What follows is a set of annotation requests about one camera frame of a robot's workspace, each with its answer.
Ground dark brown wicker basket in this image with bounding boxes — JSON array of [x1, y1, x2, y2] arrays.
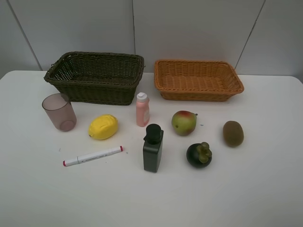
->
[[44, 52, 144, 105]]

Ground dark purple mangosteen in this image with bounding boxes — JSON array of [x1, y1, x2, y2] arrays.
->
[[186, 142, 212, 168]]

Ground orange wicker basket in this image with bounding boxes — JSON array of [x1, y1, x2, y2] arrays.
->
[[154, 60, 244, 102]]

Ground dark green pump bottle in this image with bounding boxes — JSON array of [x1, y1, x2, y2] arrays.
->
[[143, 124, 164, 173]]

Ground white marker red caps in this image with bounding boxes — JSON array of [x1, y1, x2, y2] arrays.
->
[[62, 146, 124, 167]]

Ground translucent mauve plastic cup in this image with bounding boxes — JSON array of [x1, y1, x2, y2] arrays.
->
[[42, 93, 77, 131]]

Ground pink bottle white cap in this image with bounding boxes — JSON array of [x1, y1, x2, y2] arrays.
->
[[136, 92, 150, 127]]

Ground yellow lemon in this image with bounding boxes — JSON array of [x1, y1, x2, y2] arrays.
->
[[88, 114, 118, 140]]

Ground red green mango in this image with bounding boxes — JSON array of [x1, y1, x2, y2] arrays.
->
[[171, 111, 197, 136]]

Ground brown kiwi fruit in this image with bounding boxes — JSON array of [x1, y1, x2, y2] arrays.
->
[[223, 121, 244, 147]]

